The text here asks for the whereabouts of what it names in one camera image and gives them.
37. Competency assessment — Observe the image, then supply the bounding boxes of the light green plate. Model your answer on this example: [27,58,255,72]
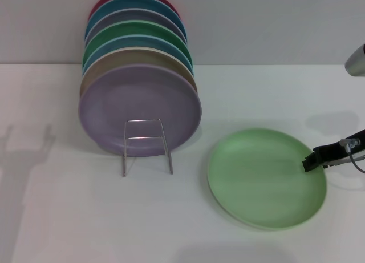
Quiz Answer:
[206,127,327,231]

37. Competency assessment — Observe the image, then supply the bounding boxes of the lavender plate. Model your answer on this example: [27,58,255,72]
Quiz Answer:
[78,64,202,157]

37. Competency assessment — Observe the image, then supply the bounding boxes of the beige plate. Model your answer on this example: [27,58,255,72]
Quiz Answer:
[79,47,198,99]

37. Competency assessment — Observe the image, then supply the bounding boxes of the light blue plate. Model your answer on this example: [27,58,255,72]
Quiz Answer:
[82,34,195,77]

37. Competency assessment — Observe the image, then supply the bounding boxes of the dark green plate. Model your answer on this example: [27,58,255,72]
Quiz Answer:
[83,20,192,64]

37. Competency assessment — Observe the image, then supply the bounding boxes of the grey purple plate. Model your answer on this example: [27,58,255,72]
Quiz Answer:
[84,8,188,44]

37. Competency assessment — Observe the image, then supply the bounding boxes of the teal plate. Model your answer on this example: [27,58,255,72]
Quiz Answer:
[86,0,187,38]

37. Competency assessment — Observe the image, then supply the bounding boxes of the grey cable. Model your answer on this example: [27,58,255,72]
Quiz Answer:
[348,147,365,174]

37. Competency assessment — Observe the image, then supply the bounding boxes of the clear cable clip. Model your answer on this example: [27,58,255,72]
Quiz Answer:
[339,138,362,150]

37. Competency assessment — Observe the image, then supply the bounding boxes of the metal wire plate rack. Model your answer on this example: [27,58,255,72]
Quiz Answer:
[122,119,175,178]

